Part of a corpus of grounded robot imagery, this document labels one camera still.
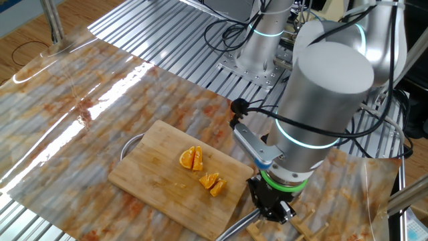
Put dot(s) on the marble pattern plastic mat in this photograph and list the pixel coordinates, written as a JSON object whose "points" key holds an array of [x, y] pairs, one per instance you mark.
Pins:
{"points": [[100, 100]]}

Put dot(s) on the wooden peg rack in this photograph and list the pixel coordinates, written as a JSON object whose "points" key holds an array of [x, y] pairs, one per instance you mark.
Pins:
{"points": [[301, 227]]}

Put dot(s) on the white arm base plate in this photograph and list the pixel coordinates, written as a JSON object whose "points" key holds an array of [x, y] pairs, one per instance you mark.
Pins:
{"points": [[230, 72]]}

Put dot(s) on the clear plastic tube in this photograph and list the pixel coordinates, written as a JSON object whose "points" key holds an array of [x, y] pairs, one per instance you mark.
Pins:
{"points": [[388, 120]]}

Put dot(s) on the small orange pulp scrap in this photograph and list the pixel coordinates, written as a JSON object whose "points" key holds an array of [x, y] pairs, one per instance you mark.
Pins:
{"points": [[180, 185]]}

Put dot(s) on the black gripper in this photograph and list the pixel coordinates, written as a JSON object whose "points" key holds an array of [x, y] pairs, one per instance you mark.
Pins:
{"points": [[271, 197]]}

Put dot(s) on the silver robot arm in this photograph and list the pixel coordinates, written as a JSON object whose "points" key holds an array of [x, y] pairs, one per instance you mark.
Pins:
{"points": [[317, 100]]}

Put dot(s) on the wooden cutting board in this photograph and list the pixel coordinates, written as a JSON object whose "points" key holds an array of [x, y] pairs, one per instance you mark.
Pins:
{"points": [[150, 174]]}

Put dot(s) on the steel cleaver knife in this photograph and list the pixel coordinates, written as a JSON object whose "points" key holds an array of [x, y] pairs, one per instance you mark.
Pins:
{"points": [[237, 225]]}

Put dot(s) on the black computer case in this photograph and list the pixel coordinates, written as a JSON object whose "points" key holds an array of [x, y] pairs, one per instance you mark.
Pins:
{"points": [[418, 100]]}

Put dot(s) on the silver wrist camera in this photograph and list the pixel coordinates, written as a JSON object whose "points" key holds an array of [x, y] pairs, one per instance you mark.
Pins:
{"points": [[254, 145]]}

